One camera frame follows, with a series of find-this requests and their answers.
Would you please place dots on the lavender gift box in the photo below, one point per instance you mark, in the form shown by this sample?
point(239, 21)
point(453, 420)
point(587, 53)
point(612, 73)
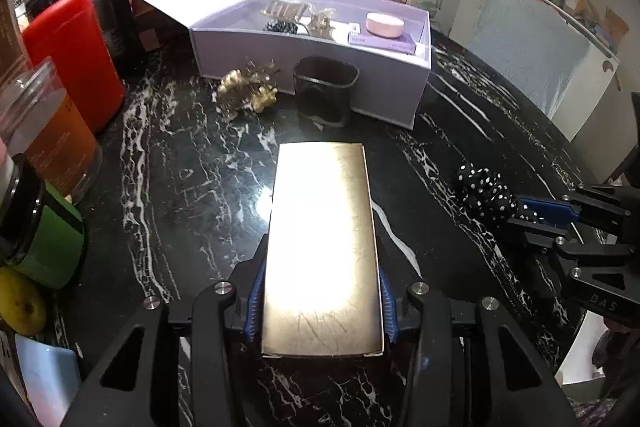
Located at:
point(225, 52)

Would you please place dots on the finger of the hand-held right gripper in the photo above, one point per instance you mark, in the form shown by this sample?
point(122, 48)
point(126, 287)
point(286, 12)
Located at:
point(535, 237)
point(547, 210)

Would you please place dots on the dark translucent hair claw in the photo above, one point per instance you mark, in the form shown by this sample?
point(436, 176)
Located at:
point(320, 104)

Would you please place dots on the gingham scrunchie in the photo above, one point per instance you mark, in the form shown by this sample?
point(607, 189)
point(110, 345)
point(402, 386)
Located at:
point(281, 27)

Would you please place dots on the black polka dot scrunchie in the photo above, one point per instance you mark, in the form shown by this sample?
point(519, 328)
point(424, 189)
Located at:
point(482, 194)

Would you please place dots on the black printed pouch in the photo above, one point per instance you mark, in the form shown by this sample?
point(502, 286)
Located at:
point(112, 27)

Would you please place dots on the pink round compact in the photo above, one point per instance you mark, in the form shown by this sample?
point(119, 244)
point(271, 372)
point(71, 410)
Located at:
point(384, 24)

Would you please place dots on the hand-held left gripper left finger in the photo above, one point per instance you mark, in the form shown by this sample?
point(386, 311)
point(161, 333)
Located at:
point(254, 307)

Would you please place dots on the green jar black lid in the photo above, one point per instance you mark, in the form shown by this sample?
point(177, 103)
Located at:
point(50, 242)

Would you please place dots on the light blue box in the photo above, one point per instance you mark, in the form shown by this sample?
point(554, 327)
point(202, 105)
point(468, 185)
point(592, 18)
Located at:
point(47, 377)

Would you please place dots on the gold candy bundle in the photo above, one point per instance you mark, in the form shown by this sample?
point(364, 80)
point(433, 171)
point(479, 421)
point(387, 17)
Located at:
point(247, 87)

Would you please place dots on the yellow ball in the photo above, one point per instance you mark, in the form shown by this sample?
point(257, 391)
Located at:
point(20, 302)

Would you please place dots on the red tin canister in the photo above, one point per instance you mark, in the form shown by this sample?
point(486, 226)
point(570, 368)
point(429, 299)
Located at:
point(70, 67)

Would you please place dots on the gold ornate hair clip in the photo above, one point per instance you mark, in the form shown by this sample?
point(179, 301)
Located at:
point(320, 22)

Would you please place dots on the clear jar orange label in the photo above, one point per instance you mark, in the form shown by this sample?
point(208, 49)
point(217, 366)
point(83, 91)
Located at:
point(55, 147)

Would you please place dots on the gold rectangular box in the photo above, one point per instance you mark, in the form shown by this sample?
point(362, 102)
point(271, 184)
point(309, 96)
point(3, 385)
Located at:
point(320, 247)

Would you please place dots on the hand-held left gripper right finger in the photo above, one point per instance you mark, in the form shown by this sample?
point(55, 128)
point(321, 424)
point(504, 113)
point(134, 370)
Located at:
point(389, 312)

